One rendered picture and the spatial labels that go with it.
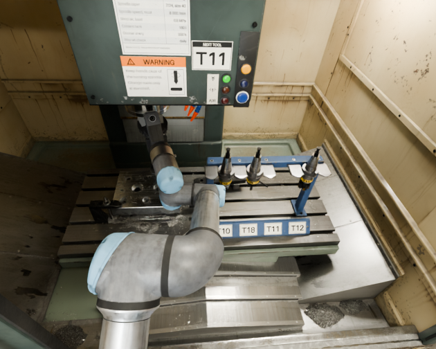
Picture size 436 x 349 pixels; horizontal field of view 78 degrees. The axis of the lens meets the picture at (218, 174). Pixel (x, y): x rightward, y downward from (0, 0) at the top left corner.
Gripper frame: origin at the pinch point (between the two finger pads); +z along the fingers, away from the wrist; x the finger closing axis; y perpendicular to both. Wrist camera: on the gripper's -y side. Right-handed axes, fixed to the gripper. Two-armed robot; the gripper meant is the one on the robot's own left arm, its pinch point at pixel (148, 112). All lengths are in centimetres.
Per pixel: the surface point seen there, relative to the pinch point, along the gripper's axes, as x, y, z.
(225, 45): 17.5, -33.4, -25.6
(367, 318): 73, 68, -82
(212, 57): 14.5, -30.4, -25.0
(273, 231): 41, 43, -40
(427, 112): 94, -8, -37
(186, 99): 8.2, -18.9, -23.6
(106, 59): -9.8, -29.2, -18.0
